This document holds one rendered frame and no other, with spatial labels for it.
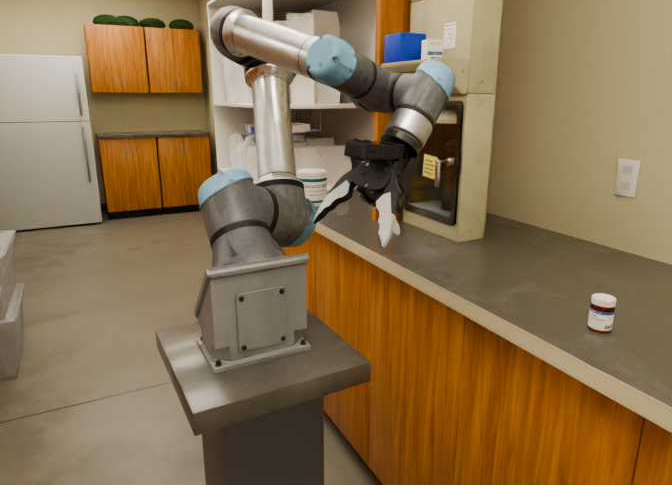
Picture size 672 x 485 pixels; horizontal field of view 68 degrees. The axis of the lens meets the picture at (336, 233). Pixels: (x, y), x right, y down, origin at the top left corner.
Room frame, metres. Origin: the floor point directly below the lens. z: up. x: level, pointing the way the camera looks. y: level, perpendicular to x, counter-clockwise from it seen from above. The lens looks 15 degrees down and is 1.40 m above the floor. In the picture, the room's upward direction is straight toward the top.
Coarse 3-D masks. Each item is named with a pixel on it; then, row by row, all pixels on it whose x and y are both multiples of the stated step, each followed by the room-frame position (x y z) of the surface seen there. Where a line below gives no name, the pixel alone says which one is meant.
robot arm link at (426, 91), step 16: (432, 64) 0.92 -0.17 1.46; (400, 80) 0.94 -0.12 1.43; (416, 80) 0.92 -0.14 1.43; (432, 80) 0.91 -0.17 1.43; (448, 80) 0.92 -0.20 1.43; (400, 96) 0.93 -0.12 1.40; (416, 96) 0.89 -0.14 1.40; (432, 96) 0.89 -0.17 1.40; (448, 96) 0.92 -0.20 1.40; (432, 112) 0.89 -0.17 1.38
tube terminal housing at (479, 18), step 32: (448, 0) 1.68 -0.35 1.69; (480, 0) 1.59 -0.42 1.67; (416, 32) 1.82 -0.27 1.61; (480, 32) 1.59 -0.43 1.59; (480, 64) 1.60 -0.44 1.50; (480, 96) 1.60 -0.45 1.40; (480, 128) 1.60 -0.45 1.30; (480, 160) 1.61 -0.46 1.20; (480, 192) 1.61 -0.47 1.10; (416, 224) 1.78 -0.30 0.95; (480, 224) 1.62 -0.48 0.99
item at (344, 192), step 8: (344, 184) 0.86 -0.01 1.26; (336, 192) 0.86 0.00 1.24; (344, 192) 0.85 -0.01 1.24; (352, 192) 0.86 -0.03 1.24; (328, 200) 0.85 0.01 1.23; (336, 200) 0.85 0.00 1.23; (344, 200) 0.85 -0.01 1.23; (320, 208) 0.85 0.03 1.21; (328, 208) 0.85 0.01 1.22; (336, 208) 0.87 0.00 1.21; (344, 208) 0.88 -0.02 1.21; (320, 216) 0.85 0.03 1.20
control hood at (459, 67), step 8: (384, 64) 1.79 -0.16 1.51; (392, 64) 1.74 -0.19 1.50; (400, 64) 1.70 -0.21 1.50; (408, 64) 1.66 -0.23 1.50; (416, 64) 1.63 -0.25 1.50; (448, 64) 1.54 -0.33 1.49; (456, 64) 1.55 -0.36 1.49; (464, 64) 1.57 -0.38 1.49; (400, 72) 1.74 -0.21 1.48; (456, 72) 1.56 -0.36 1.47; (464, 72) 1.57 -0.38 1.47; (456, 80) 1.56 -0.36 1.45; (464, 80) 1.57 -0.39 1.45; (456, 88) 1.56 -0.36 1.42; (464, 88) 1.57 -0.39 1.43
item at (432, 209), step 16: (448, 112) 1.63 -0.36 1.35; (448, 128) 1.63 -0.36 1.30; (432, 144) 1.70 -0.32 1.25; (448, 144) 1.62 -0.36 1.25; (416, 176) 1.77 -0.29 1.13; (448, 176) 1.62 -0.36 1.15; (416, 192) 1.77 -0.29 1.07; (432, 192) 1.69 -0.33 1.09; (448, 192) 1.61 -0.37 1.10; (416, 208) 1.77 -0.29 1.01; (432, 208) 1.68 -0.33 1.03; (448, 208) 1.61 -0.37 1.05; (448, 224) 1.60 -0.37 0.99
